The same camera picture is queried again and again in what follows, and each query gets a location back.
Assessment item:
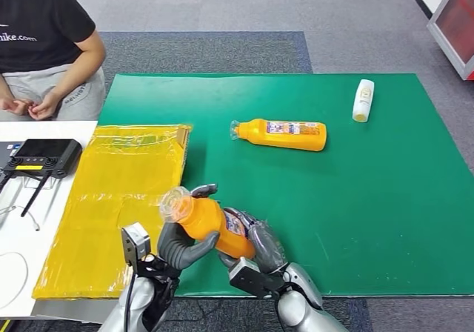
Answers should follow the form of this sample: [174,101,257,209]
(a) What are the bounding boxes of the person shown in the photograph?
[0,0,106,122]

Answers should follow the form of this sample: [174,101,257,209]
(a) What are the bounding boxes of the small white bottle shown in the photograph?
[352,79,375,124]

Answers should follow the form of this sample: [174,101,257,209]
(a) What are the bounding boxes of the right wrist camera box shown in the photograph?
[228,256,285,300]

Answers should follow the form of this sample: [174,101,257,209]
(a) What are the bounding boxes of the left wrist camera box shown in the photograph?
[121,222,152,274]

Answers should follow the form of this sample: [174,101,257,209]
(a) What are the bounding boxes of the black remote controller with antennas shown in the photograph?
[0,139,83,218]

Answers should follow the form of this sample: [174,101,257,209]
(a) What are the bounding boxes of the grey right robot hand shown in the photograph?
[217,207,288,275]

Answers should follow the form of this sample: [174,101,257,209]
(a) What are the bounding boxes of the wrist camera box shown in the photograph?
[228,256,285,300]
[121,222,152,274]

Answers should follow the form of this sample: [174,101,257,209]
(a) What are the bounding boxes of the white and red cabinet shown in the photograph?
[426,0,474,82]

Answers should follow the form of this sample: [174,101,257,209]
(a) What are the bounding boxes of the person's right hand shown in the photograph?
[0,96,29,116]

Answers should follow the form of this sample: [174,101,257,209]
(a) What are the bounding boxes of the person's hand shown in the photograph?
[27,91,62,121]
[0,96,29,116]

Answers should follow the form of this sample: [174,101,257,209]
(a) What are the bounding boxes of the person's left hand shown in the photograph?
[27,91,62,121]

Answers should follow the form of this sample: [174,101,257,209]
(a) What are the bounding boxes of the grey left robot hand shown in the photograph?
[156,183,221,272]

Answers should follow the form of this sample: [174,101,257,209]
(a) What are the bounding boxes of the green table mat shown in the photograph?
[99,73,474,299]

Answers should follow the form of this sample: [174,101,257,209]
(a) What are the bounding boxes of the thin white cable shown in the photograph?
[0,250,29,311]
[0,204,41,233]

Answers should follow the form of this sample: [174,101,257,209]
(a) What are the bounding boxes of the orange bottle with clear cap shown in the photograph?
[159,186,257,261]
[229,119,328,153]

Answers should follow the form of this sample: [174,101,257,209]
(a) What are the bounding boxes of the grey laptop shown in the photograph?
[0,142,23,170]

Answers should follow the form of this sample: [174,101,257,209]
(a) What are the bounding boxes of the cardboard box in yellow film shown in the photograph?
[32,123,193,302]

